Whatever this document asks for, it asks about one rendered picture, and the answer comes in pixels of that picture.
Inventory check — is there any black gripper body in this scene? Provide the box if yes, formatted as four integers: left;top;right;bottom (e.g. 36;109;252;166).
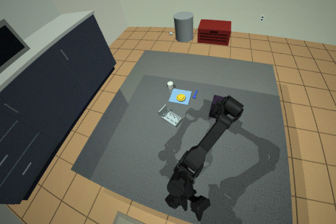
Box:
184;180;210;214

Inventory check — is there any light blue flat mat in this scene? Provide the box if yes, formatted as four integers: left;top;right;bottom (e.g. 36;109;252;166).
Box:
169;89;192;105

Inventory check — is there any dark grey dish rack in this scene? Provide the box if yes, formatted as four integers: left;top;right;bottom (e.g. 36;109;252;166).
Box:
159;105;181;127

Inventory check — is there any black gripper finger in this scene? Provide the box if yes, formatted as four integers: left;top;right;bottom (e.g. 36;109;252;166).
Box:
181;200;188;211
196;212;203;221

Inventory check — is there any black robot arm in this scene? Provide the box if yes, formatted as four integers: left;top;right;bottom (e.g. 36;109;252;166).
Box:
165;95;244;209

